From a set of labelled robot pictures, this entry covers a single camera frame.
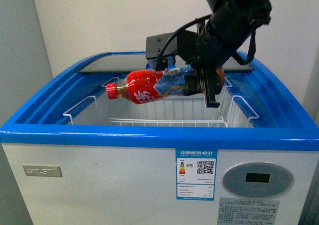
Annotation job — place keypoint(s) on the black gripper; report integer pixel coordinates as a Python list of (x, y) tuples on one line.
[(209, 52)]

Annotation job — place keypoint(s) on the red iced tea bottle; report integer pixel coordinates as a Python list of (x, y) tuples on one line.
[(145, 86)]

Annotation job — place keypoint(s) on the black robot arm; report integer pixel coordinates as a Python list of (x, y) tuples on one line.
[(229, 32)]

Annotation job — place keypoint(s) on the sliding glass freezer lid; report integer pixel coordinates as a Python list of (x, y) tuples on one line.
[(126, 63)]

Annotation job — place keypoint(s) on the blue energy label sticker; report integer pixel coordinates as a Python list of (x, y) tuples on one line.
[(195, 174)]

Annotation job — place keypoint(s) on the oval grey control panel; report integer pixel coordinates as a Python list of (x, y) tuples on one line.
[(257, 180)]

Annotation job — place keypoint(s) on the grey instruction sticker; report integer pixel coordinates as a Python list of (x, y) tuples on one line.
[(240, 211)]

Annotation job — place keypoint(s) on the white blue chest freezer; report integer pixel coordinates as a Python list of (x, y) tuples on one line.
[(126, 175)]

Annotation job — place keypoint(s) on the silver brand logo plate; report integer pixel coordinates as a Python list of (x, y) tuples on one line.
[(42, 171)]

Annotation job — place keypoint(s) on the white wire basket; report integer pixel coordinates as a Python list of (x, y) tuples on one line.
[(176, 111)]

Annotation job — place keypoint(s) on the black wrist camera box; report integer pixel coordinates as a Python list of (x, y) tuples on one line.
[(161, 49)]

